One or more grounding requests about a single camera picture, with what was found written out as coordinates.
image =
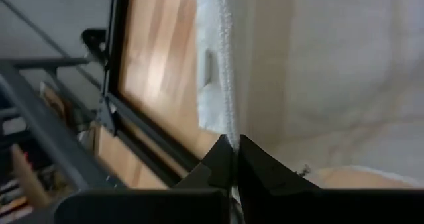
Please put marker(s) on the black aluminium table frame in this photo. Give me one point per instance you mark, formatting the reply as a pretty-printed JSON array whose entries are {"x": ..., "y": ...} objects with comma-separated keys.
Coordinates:
[{"x": 116, "y": 35}]

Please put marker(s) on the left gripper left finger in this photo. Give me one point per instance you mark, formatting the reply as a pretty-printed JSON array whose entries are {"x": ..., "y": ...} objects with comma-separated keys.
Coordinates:
[{"x": 149, "y": 207}]

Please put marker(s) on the white plaid towel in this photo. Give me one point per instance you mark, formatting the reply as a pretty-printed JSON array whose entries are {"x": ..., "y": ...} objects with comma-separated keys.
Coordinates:
[{"x": 331, "y": 68}]

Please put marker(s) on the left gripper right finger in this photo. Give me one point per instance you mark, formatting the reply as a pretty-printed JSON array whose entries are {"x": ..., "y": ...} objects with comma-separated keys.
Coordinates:
[{"x": 331, "y": 207}]

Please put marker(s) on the wooden workbench grey steel frame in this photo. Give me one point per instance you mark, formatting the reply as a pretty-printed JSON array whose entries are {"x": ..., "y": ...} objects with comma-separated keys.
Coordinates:
[{"x": 49, "y": 131}]

